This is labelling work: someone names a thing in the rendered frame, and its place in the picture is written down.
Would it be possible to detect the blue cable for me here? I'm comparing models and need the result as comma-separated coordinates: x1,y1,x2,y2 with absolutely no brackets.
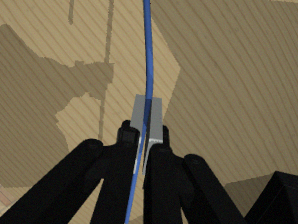
124,0,153,224

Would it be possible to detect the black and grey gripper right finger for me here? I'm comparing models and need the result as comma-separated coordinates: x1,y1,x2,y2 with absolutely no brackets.
142,97,248,224

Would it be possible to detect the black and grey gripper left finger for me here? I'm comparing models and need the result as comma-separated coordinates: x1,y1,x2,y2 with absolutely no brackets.
0,94,145,224

